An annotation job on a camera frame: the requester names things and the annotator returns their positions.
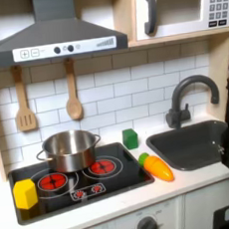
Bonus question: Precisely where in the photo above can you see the wooden slotted spatula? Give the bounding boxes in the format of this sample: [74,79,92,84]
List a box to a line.
[8,63,40,133]

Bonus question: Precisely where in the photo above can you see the green block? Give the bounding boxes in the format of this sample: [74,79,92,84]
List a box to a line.
[121,127,140,151]

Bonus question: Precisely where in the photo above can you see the wooden spoon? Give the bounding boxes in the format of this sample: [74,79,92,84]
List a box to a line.
[60,57,85,122]

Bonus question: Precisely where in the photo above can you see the grey extractor hood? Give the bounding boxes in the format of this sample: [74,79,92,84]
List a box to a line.
[0,0,130,69]

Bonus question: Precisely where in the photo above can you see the grey oven knob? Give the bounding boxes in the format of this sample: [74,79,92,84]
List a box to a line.
[135,214,158,229]

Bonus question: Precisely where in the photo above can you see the black toy stove top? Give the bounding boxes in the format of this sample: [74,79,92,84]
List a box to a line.
[5,138,158,227]

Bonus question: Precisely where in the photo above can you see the dark grey tap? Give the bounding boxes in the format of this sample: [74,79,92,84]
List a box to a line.
[161,72,224,131]

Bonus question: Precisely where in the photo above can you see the white toy microwave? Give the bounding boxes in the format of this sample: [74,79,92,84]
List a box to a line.
[131,0,229,42]

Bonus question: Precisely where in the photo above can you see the dark grey sink basin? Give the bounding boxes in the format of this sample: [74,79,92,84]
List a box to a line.
[144,117,229,177]

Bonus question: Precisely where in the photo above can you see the yellow block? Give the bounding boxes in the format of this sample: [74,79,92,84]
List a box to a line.
[11,177,40,212]

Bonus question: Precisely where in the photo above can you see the steel pot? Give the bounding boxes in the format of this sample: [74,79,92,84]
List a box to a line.
[33,126,106,176]

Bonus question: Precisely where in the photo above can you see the grey microwave door handle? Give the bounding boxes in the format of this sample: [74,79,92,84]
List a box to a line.
[140,0,161,37]

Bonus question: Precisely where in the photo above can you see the orange toy carrot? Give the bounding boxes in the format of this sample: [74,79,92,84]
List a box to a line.
[136,148,176,186]

